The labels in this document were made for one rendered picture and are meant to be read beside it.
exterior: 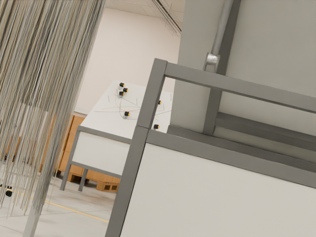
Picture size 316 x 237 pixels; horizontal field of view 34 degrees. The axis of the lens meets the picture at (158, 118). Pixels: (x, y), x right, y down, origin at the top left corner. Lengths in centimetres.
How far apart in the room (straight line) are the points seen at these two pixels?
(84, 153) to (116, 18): 417
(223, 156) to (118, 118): 549
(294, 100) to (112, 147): 527
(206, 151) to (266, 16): 53
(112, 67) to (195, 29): 826
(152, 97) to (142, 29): 859
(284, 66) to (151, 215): 71
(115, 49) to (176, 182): 873
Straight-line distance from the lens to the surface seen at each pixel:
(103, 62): 1012
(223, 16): 152
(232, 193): 143
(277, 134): 193
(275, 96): 144
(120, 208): 146
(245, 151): 201
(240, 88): 144
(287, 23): 173
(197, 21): 178
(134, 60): 991
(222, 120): 193
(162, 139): 144
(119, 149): 657
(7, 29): 148
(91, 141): 672
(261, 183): 143
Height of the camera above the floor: 73
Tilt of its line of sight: 4 degrees up
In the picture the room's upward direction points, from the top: 15 degrees clockwise
